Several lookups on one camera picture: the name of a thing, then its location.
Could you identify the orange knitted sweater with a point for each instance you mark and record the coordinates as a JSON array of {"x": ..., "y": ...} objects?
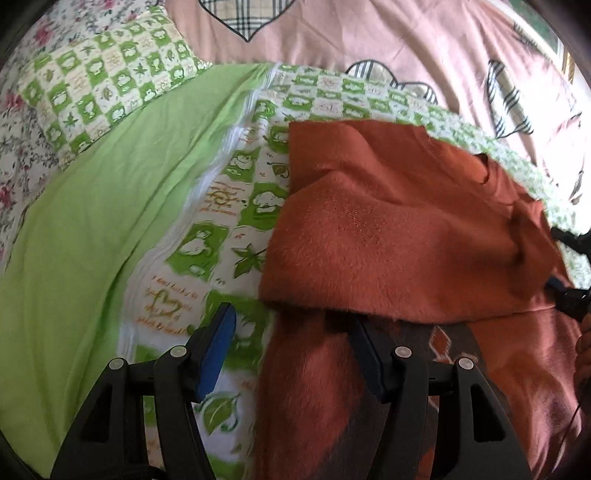
[{"x": 392, "y": 221}]

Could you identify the pink quilt with plaid hearts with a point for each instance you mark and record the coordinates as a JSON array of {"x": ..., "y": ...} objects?
[{"x": 392, "y": 41}]

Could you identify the person's right hand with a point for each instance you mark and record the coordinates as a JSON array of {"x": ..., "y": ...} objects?
[{"x": 584, "y": 360}]

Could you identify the green checked bedsheet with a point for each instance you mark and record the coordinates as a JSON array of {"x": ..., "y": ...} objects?
[{"x": 92, "y": 230}]

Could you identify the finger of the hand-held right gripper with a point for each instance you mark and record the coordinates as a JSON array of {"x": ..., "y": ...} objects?
[
  {"x": 577, "y": 242},
  {"x": 575, "y": 300}
]

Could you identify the green checked pillow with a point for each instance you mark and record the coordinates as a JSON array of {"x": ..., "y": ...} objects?
[{"x": 106, "y": 78}]

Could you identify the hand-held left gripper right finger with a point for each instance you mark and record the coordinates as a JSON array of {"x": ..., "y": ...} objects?
[{"x": 369, "y": 360}]

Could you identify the floral quilt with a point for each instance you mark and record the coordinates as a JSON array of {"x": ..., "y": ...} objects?
[{"x": 18, "y": 134}]

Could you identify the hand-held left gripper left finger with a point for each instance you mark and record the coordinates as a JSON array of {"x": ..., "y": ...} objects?
[{"x": 220, "y": 344}]

